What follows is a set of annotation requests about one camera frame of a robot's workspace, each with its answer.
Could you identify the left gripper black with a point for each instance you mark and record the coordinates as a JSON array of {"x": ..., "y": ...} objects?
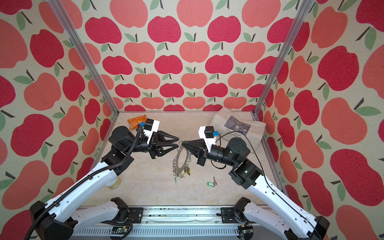
[{"x": 158, "y": 143}]

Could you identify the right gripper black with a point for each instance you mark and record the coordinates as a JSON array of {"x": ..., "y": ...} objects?
[{"x": 202, "y": 152}]

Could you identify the metal ring plate with keyrings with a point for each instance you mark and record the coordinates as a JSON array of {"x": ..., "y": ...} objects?
[{"x": 180, "y": 164}]

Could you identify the green tag with silver key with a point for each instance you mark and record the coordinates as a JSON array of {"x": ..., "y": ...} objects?
[{"x": 213, "y": 183}]

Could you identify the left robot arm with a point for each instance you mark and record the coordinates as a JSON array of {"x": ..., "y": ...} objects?
[{"x": 59, "y": 218}]

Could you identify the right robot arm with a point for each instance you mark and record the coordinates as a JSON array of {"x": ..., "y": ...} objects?
[{"x": 288, "y": 220}]

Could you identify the orange snack packet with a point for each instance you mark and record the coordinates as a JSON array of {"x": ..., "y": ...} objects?
[{"x": 134, "y": 122}]

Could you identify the canvas Monet tote bag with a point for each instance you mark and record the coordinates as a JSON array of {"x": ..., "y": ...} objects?
[{"x": 231, "y": 126}]

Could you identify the yellow white tin can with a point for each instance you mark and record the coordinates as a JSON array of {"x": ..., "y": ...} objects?
[{"x": 116, "y": 184}]

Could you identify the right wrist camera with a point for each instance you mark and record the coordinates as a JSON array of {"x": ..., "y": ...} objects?
[{"x": 209, "y": 135}]

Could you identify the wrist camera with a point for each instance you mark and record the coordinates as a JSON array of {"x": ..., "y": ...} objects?
[
  {"x": 150, "y": 127},
  {"x": 209, "y": 135}
]

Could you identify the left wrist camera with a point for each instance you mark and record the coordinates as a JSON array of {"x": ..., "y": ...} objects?
[{"x": 150, "y": 127}]

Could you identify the front aluminium rail base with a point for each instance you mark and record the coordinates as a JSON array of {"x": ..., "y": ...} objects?
[{"x": 161, "y": 222}]

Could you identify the left aluminium frame post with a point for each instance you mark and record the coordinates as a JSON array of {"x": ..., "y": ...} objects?
[{"x": 71, "y": 31}]

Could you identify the aluminium frame post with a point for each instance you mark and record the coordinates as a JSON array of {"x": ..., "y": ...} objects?
[
  {"x": 71, "y": 31},
  {"x": 301, "y": 15}
]

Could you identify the right aluminium frame post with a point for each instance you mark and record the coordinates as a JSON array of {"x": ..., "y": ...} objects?
[{"x": 301, "y": 15}]

